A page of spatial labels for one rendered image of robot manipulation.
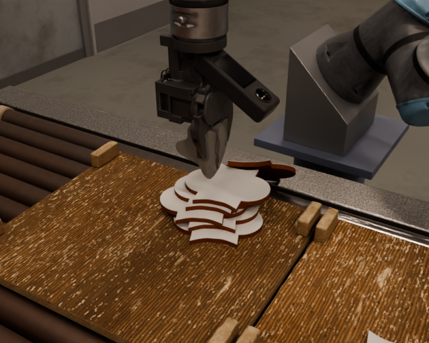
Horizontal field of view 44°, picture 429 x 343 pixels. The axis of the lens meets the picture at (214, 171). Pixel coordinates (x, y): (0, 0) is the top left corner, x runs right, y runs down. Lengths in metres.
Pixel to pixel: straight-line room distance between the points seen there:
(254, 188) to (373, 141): 0.47
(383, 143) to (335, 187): 0.29
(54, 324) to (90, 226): 0.18
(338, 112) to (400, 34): 0.19
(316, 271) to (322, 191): 0.23
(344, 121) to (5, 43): 3.06
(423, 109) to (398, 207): 0.18
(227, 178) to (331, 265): 0.21
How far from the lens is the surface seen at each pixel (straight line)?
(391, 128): 1.29
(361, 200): 0.93
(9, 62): 3.94
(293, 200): 0.90
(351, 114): 1.14
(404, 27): 1.06
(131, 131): 1.13
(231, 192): 0.81
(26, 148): 1.11
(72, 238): 0.81
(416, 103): 0.99
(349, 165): 1.12
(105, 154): 0.97
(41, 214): 0.87
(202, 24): 0.67
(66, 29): 4.23
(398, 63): 1.04
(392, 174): 2.85
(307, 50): 1.15
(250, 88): 0.69
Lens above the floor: 1.43
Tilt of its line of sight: 32 degrees down
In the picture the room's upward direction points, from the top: straight up
